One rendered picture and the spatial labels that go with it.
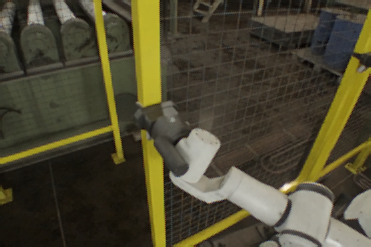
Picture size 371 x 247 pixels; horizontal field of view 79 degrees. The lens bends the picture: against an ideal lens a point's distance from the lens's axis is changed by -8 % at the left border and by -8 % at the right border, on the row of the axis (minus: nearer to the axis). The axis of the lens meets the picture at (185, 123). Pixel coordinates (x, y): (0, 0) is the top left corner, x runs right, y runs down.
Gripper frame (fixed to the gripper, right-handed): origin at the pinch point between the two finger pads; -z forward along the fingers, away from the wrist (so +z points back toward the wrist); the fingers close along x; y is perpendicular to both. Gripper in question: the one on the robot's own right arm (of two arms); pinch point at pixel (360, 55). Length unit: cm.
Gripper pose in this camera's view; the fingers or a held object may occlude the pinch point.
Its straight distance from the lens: 149.0
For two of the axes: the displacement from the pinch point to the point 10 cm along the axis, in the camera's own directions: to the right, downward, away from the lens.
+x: 8.7, -2.7, 4.1
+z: 4.9, 5.4, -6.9
